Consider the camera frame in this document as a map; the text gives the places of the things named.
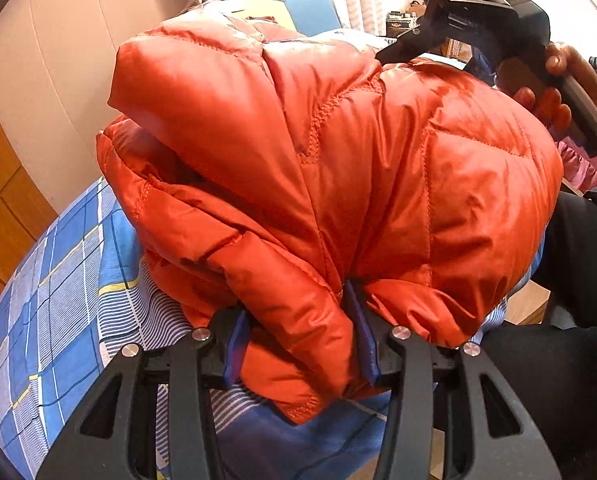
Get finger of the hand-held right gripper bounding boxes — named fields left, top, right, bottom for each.
left=375, top=15, right=449, bottom=63

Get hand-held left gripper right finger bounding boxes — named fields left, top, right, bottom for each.
left=345, top=280, right=561, bottom=480

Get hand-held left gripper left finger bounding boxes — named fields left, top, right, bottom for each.
left=36, top=305, right=254, bottom=480

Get orange down jacket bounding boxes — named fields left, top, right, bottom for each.
left=96, top=2, right=564, bottom=426

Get person's right hand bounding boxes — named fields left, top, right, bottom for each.
left=495, top=42, right=597, bottom=136

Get wooden nightstand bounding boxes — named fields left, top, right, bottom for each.
left=385, top=7, right=474, bottom=58

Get blue pillow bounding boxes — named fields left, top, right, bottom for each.
left=231, top=0, right=344, bottom=36

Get pink cloth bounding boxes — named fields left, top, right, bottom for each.
left=555, top=137, right=597, bottom=193

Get blue plaid bed sheet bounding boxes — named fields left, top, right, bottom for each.
left=0, top=30, right=546, bottom=480

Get person's black trouser legs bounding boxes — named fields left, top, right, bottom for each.
left=431, top=190, right=597, bottom=480

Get wooden bed frame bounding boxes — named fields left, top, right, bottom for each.
left=503, top=280, right=551, bottom=326

